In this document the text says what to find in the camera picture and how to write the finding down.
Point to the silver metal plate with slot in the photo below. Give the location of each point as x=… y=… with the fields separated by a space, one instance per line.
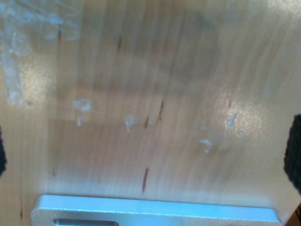
x=152 y=212

